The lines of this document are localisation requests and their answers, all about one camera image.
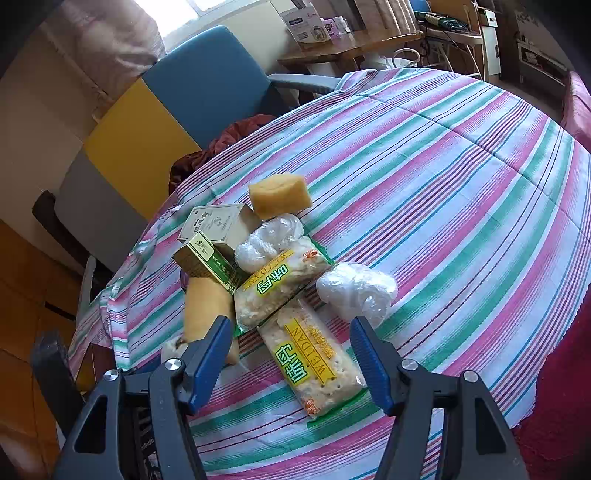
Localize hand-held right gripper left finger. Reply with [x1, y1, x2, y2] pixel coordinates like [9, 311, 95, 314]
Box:
[53, 316, 234, 480]

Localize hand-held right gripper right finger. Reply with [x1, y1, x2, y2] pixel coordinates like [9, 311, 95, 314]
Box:
[349, 316, 529, 480]

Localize tan bread roll packet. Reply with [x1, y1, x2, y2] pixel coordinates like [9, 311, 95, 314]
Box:
[184, 276, 241, 366]

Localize clear plastic bag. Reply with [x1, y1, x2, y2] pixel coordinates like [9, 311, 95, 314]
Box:
[316, 261, 399, 326]
[235, 213, 304, 274]

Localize green cardboard box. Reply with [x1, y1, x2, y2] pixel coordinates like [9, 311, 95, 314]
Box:
[172, 232, 247, 295]

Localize brown cardboard storage box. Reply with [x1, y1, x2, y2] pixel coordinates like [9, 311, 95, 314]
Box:
[74, 342, 117, 393]

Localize beige cardboard box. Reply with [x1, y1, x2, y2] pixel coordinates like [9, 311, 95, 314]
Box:
[177, 204, 262, 259]

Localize cracker packet with yellow label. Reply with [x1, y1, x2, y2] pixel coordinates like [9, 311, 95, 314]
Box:
[256, 295, 370, 420]
[233, 235, 335, 335]

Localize yellow sponge block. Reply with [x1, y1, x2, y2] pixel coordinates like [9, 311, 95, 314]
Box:
[248, 172, 313, 220]

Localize dark red cloth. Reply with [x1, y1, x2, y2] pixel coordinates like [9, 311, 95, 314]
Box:
[168, 115, 278, 195]

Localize blue yellow grey sofa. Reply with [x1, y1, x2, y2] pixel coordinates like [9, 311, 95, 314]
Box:
[58, 25, 342, 273]

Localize wooden table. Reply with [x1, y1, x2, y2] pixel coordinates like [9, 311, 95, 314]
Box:
[277, 30, 424, 69]

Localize pink curtain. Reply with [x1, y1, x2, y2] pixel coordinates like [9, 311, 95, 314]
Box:
[39, 0, 166, 95]

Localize purple label jar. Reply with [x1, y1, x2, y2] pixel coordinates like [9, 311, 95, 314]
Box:
[330, 16, 354, 44]

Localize white printed carton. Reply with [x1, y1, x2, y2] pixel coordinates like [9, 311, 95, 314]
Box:
[278, 4, 334, 51]

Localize striped curtain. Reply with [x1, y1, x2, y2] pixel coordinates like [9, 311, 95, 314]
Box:
[346, 0, 420, 37]

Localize grey bed rail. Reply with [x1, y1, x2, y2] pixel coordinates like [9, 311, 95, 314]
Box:
[76, 255, 99, 321]

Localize dark grey post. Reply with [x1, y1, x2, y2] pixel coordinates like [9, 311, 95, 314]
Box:
[31, 329, 85, 437]

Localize white wire desk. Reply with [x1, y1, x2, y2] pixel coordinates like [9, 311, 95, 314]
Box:
[416, 9, 503, 86]

